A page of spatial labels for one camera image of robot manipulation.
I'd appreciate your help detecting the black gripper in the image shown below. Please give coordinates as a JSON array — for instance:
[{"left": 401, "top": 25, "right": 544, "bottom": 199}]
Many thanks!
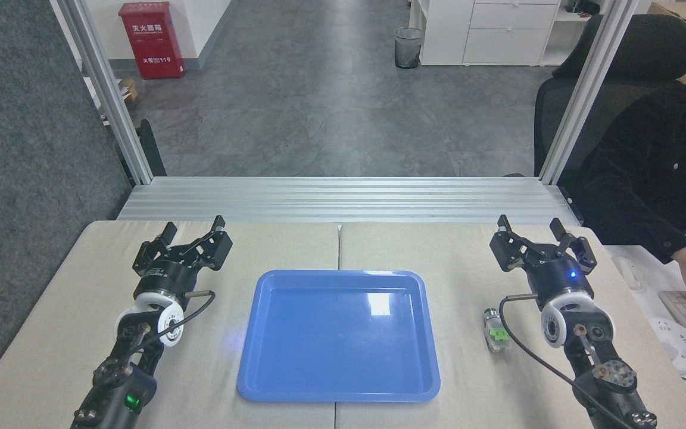
[
  {"left": 489, "top": 214, "right": 598, "bottom": 303},
  {"left": 133, "top": 215, "right": 233, "bottom": 299}
]

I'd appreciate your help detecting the blue plastic tray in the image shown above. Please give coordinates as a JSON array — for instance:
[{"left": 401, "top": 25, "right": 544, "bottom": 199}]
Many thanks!
[{"left": 236, "top": 269, "right": 442, "bottom": 403}]

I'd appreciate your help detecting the white computer mouse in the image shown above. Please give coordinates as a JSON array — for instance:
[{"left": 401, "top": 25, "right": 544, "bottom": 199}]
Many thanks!
[{"left": 611, "top": 255, "right": 643, "bottom": 291}]

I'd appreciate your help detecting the person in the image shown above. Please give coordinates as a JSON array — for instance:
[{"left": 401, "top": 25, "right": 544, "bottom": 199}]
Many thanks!
[{"left": 575, "top": 74, "right": 686, "bottom": 266}]

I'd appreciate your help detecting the white power strip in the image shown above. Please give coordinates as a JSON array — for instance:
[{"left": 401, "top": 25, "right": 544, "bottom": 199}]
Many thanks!
[{"left": 647, "top": 317, "right": 686, "bottom": 375}]

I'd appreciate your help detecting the red fire extinguisher box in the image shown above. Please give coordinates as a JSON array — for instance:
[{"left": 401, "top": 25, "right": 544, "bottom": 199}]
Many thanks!
[{"left": 119, "top": 1, "right": 186, "bottom": 80}]

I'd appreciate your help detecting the black office chair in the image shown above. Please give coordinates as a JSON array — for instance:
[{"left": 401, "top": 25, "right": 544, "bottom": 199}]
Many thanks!
[{"left": 534, "top": 13, "right": 686, "bottom": 179}]

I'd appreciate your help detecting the white drawer cabinet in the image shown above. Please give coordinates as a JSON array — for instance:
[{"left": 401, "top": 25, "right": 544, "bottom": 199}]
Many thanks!
[{"left": 409, "top": 0, "right": 601, "bottom": 67}]

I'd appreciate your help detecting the black mesh waste bin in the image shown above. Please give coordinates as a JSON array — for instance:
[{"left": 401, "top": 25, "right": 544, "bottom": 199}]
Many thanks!
[{"left": 394, "top": 27, "right": 425, "bottom": 70}]

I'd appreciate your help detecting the small black device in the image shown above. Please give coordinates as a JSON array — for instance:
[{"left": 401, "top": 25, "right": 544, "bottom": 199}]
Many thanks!
[{"left": 565, "top": 0, "right": 601, "bottom": 17}]

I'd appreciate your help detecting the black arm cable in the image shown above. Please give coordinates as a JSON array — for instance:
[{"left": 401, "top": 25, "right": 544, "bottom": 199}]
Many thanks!
[
  {"left": 499, "top": 292, "right": 635, "bottom": 429},
  {"left": 135, "top": 289, "right": 217, "bottom": 352}
]

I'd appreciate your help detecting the black frame foot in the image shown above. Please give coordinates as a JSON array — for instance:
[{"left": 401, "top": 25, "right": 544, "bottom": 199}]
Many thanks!
[{"left": 116, "top": 119, "right": 168, "bottom": 179}]

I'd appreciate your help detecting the silver aluminium post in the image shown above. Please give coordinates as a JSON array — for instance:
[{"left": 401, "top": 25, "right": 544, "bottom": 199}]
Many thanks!
[
  {"left": 538, "top": 0, "right": 641, "bottom": 185},
  {"left": 51, "top": 0, "right": 154, "bottom": 185}
]

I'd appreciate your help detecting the silver aluminium rail bed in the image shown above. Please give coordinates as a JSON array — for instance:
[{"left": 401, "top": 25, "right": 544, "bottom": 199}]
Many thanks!
[{"left": 117, "top": 176, "right": 582, "bottom": 226}]

